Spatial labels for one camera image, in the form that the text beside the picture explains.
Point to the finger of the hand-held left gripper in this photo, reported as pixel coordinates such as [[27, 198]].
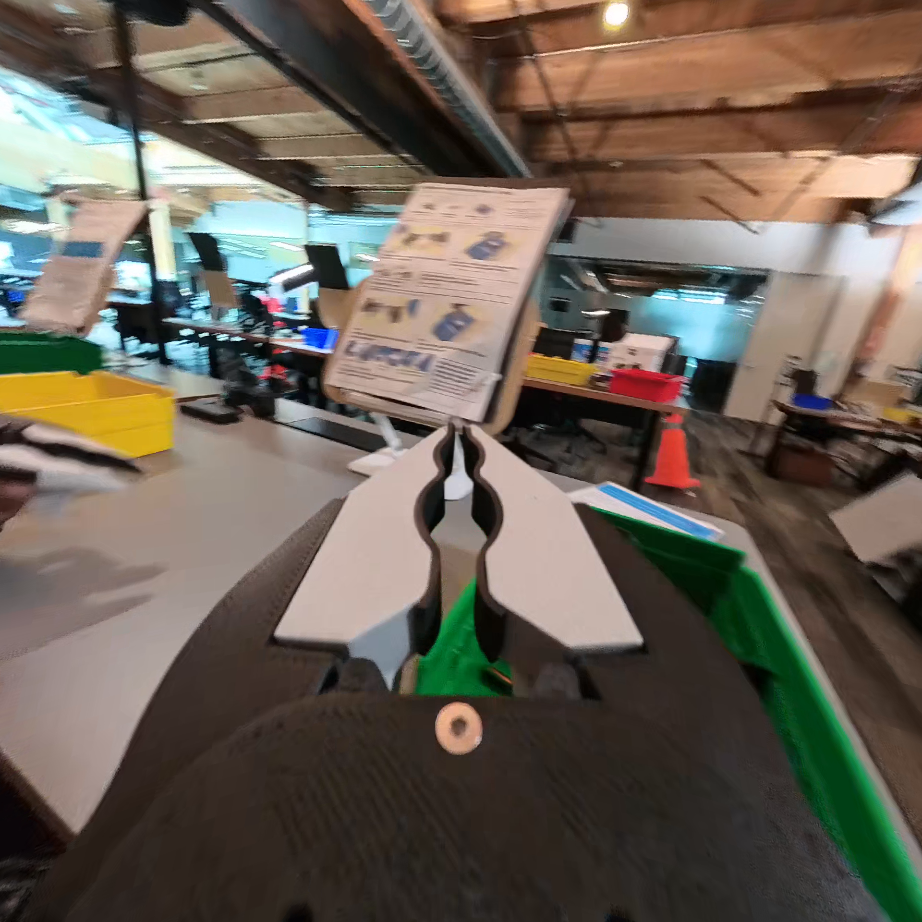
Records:
[[50, 482], [43, 443]]

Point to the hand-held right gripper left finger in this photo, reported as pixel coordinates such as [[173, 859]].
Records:
[[353, 569]]

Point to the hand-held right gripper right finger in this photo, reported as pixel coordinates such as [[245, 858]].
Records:
[[562, 576]]

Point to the green plastic bin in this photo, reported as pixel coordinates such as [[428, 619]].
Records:
[[43, 356], [778, 648]]

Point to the black rectangular desk plate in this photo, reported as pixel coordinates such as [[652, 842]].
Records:
[[338, 431]]

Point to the grey desk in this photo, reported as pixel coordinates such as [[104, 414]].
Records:
[[180, 540]]

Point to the yellow plastic bin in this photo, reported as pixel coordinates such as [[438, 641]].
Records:
[[558, 369], [86, 410]]

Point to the blue-striped clear plastic bag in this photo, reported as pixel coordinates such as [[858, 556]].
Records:
[[648, 508]]

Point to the orange traffic cone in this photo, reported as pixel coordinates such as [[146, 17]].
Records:
[[671, 461]]

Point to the cardboard-backed instruction sheet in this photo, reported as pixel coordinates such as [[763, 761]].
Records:
[[79, 266]]

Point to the wooden workbench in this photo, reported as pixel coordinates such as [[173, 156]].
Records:
[[576, 392]]

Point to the black battery charger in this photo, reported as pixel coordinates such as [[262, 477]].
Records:
[[238, 400]]

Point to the instruction sheet on stand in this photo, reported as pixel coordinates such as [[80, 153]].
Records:
[[522, 374]]

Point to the red plastic bin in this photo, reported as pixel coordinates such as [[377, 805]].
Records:
[[645, 385]]

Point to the blue plastic bin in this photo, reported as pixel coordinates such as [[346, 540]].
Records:
[[320, 340]]

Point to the white cardboard box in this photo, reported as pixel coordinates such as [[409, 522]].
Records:
[[641, 349]]

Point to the printed instruction sheet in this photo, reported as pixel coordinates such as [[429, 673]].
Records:
[[446, 302]]

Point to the grey flat board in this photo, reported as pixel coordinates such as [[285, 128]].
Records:
[[879, 515]]

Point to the round ceiling light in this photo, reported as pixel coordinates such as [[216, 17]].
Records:
[[616, 14]]

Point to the silver ventilation duct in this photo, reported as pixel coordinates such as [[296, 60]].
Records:
[[446, 65]]

